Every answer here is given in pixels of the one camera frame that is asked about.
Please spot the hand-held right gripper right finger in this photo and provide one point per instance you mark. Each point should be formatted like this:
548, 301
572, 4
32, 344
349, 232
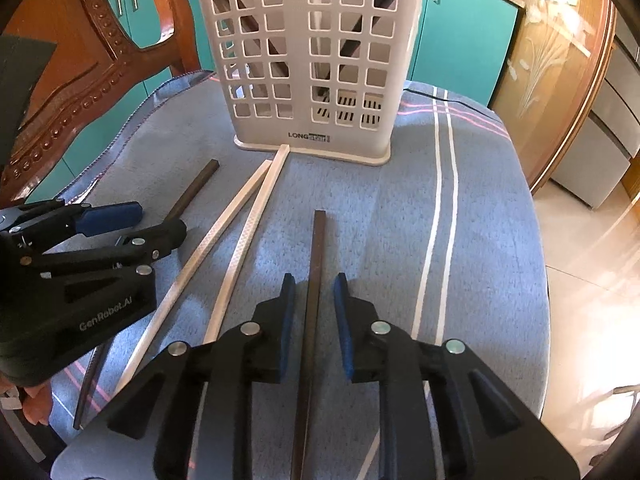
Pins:
342, 330

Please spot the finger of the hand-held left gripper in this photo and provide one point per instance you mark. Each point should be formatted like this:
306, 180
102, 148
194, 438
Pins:
112, 217
160, 240

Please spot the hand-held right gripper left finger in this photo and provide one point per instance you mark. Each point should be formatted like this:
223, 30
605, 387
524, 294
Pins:
286, 330

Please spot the white plastic utensil basket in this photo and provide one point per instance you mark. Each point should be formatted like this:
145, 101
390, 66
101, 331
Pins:
305, 130

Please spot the person's left hand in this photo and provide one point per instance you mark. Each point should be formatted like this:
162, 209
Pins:
32, 407

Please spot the white chopstick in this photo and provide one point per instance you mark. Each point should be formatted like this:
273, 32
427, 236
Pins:
209, 240
252, 230

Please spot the blue striped table cloth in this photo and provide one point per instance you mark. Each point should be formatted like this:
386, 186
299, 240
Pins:
380, 220

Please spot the carved wooden chair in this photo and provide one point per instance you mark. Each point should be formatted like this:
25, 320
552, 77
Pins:
65, 60

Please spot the wooden framed glass door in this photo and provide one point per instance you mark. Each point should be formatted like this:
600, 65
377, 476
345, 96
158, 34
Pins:
550, 75

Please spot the silver refrigerator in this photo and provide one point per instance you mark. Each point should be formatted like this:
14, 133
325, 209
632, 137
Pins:
607, 130

